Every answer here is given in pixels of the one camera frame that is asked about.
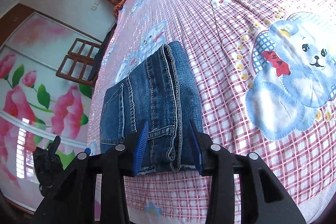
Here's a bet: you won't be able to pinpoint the blue denim jeans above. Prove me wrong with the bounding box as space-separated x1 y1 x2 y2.
100 41 203 174

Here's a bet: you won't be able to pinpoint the floral sliding wardrobe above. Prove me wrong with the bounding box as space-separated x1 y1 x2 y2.
1 3 100 212

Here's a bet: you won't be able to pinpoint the wooden chair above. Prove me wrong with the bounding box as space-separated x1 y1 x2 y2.
56 38 102 87

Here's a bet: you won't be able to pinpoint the black chair cushion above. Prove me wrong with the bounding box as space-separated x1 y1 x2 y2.
88 23 117 82

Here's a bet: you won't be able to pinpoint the white wall switch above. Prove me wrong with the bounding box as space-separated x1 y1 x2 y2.
91 2 100 11

